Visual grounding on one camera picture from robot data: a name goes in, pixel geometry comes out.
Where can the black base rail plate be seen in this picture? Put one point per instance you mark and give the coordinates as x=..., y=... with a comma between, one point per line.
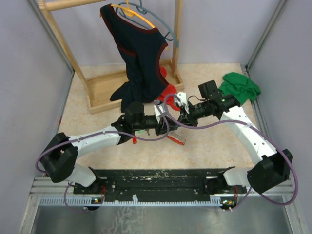
x=158, y=185

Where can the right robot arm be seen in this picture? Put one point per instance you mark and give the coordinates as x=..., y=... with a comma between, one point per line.
x=270, y=166

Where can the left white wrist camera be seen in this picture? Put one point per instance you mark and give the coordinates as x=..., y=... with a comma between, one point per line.
x=159, y=110

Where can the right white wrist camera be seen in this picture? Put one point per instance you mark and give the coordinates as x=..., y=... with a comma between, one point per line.
x=182, y=101

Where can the dark navy shirt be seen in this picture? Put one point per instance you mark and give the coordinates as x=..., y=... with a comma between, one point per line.
x=141, y=50

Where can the teal hanger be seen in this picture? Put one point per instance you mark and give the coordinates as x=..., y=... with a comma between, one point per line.
x=158, y=22

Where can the key with green tag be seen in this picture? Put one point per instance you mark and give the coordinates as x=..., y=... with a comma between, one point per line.
x=144, y=131

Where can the green cloth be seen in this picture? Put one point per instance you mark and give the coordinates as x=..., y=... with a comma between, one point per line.
x=240, y=86

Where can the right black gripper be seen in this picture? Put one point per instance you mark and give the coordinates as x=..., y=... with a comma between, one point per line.
x=187, y=119

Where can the yellow hanger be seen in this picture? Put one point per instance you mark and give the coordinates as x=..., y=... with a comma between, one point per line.
x=127, y=36

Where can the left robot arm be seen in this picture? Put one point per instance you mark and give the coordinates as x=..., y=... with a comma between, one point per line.
x=59, y=158

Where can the metal key holder red handle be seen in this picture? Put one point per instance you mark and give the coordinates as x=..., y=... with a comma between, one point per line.
x=176, y=138

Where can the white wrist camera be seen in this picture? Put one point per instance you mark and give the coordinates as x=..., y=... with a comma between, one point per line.
x=182, y=101
x=159, y=110

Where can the white toothed cable duct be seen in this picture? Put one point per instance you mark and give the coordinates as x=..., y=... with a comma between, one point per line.
x=90, y=201

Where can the wooden clothes rack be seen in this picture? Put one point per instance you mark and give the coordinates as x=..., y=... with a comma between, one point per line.
x=100, y=88

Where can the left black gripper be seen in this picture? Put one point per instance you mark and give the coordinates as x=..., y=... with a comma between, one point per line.
x=162, y=127

